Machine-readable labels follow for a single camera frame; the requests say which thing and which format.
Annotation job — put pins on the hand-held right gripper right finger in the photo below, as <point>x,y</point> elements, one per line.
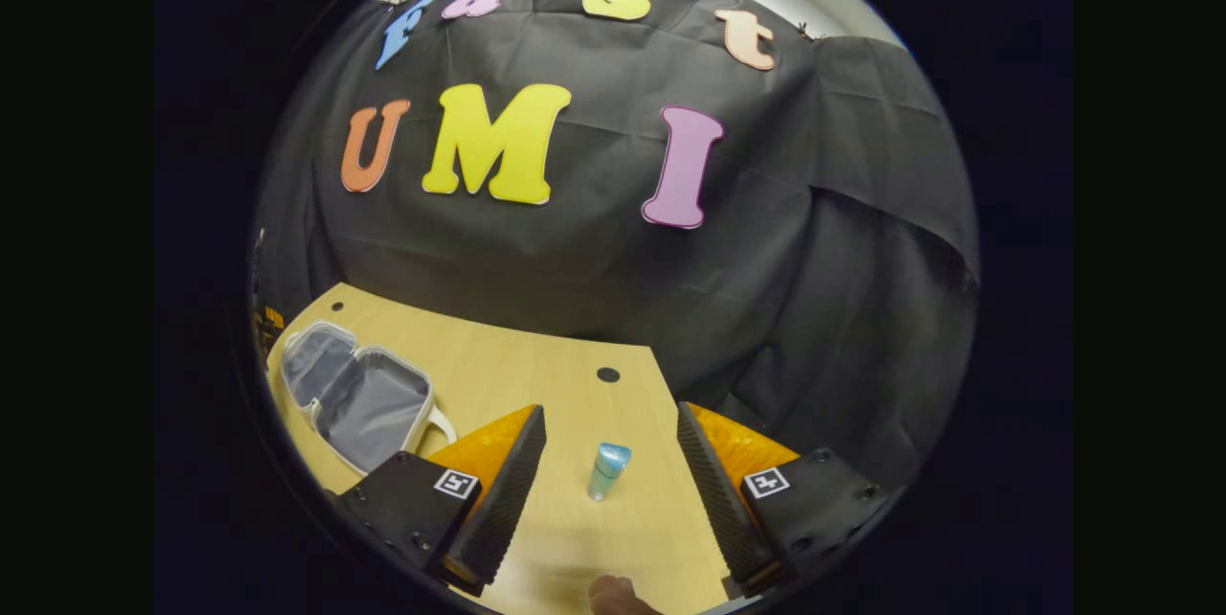
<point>723,510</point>

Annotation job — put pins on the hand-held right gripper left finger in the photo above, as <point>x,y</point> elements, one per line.
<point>508,500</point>

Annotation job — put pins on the blue white cream tube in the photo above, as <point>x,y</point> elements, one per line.
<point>608,471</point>

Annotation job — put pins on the white suitcase with grey lining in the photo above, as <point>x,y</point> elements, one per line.
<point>374,404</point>

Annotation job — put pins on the black backdrop cloth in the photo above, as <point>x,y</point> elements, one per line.
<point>613,289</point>

